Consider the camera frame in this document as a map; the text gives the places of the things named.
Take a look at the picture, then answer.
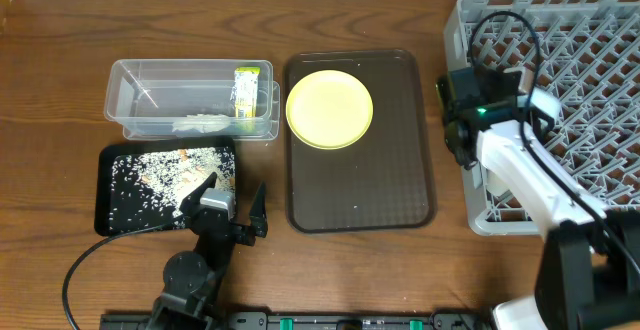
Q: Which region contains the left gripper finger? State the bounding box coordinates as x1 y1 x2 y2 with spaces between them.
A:
179 172 217 217
249 182 268 238

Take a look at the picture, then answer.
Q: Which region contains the food scraps rice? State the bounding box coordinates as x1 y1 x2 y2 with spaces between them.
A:
107 147 236 231

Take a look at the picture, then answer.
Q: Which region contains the white tissue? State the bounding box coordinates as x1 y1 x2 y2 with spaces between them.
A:
172 114 231 134

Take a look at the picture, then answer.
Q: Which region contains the green snack wrapper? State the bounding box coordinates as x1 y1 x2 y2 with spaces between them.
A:
231 67 260 118

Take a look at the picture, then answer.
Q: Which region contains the yellow plate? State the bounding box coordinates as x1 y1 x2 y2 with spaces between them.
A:
285 70 374 150

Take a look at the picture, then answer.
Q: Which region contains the light blue bowl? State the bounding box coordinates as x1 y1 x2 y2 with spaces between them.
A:
530 87 562 123

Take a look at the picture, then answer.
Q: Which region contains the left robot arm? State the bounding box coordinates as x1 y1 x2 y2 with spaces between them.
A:
145 174 268 330

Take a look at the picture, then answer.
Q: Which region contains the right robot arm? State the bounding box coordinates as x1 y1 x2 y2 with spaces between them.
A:
436 67 639 329

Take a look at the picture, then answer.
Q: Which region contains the grey dishwasher rack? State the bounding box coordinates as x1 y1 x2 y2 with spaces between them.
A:
444 0 639 210

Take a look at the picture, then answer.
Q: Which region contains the black tray bin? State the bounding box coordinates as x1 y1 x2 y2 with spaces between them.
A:
94 136 235 236

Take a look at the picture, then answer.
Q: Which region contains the clear plastic bin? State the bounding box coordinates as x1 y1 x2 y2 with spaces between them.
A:
104 59 280 141

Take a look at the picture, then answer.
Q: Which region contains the brown serving tray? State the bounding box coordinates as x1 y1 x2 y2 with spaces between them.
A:
283 49 437 234

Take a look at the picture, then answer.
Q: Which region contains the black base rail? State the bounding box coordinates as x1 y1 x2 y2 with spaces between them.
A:
98 310 496 330

